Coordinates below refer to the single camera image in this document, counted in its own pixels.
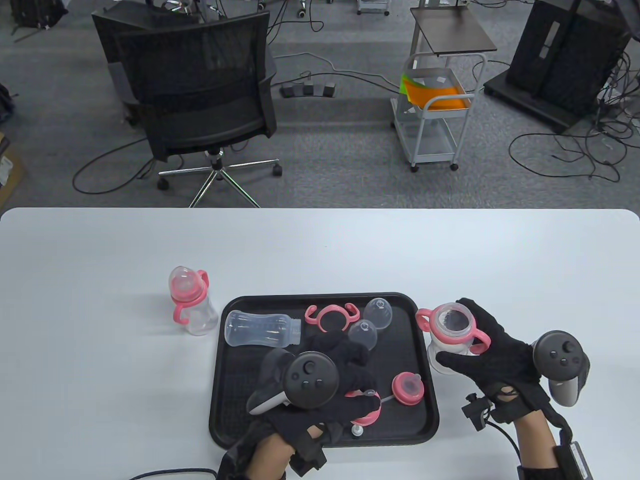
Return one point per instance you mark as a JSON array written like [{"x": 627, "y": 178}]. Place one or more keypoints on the black base platform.
[{"x": 505, "y": 90}]

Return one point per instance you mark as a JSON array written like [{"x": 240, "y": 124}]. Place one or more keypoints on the person's right hand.
[{"x": 505, "y": 365}]

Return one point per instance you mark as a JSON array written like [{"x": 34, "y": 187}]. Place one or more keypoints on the green sheet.
[{"x": 405, "y": 82}]

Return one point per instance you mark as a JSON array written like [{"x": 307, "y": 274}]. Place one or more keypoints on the black cabinet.
[{"x": 565, "y": 55}]

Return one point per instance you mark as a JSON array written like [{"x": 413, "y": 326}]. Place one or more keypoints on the person's right forearm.
[{"x": 535, "y": 440}]

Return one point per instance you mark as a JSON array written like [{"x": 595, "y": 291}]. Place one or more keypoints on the brown top side table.
[{"x": 452, "y": 30}]

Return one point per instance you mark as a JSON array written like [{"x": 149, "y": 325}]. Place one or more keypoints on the orange folder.
[{"x": 440, "y": 97}]

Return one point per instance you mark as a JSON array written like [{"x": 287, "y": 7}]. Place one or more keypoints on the dark bag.
[{"x": 5, "y": 102}]

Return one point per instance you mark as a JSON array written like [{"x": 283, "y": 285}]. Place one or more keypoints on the black mesh office chair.
[{"x": 200, "y": 115}]

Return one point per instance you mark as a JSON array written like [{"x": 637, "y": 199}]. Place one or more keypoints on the person's left forearm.
[{"x": 272, "y": 457}]

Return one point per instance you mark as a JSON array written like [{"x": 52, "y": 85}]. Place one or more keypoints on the white rolling cart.
[{"x": 430, "y": 142}]

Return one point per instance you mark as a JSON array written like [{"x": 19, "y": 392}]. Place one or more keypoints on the person's left hand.
[{"x": 350, "y": 360}]

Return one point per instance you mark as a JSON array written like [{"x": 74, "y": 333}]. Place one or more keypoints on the black plastic tray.
[{"x": 260, "y": 370}]

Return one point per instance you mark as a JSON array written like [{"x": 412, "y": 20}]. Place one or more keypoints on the black wrist brace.
[{"x": 235, "y": 460}]

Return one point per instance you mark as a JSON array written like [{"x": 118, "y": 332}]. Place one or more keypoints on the black bag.
[{"x": 40, "y": 12}]

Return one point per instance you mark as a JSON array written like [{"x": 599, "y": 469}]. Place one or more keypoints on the black grey hand controller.
[
  {"x": 560, "y": 355},
  {"x": 310, "y": 380}
]

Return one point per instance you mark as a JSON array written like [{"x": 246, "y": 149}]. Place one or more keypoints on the cardboard box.
[{"x": 10, "y": 170}]

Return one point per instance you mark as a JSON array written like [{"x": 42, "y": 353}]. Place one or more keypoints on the clear baby bottle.
[
  {"x": 200, "y": 320},
  {"x": 442, "y": 347},
  {"x": 255, "y": 327}
]

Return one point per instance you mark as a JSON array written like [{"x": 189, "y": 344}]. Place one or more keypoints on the black wrist box white label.
[{"x": 575, "y": 465}]

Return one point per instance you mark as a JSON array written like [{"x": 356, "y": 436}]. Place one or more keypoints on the clear dome cap component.
[
  {"x": 378, "y": 312},
  {"x": 176, "y": 273},
  {"x": 364, "y": 334}
]

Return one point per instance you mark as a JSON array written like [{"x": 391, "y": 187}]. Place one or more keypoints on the small white cart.
[{"x": 372, "y": 7}]

